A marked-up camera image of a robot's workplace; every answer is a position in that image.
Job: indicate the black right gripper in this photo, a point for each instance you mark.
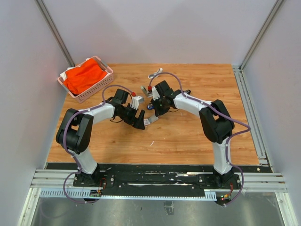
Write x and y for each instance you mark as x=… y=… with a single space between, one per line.
x=158 y=112

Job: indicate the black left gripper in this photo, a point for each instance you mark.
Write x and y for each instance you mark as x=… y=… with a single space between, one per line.
x=138 y=123

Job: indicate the grey white stapler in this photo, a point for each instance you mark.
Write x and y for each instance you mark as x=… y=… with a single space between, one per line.
x=145 y=91

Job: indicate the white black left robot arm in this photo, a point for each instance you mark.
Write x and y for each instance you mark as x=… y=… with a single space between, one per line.
x=75 y=131

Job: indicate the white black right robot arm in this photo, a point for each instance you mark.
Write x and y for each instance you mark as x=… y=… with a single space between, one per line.
x=215 y=121

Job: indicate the orange cloth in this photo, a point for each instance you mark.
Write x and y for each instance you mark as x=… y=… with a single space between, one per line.
x=79 y=79

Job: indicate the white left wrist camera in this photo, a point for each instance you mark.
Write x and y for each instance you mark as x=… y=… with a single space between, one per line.
x=136 y=101

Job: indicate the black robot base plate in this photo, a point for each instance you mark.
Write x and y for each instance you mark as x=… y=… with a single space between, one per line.
x=148 y=178

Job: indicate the grey slotted cable duct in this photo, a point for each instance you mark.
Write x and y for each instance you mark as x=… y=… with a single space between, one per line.
x=192 y=194

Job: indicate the left aluminium frame post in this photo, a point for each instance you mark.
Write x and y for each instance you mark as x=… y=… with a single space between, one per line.
x=50 y=22

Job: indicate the aluminium frame post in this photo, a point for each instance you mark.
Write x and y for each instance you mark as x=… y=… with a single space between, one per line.
x=50 y=22
x=265 y=26

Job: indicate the right aluminium frame post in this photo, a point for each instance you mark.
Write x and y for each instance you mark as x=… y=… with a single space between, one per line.
x=265 y=26

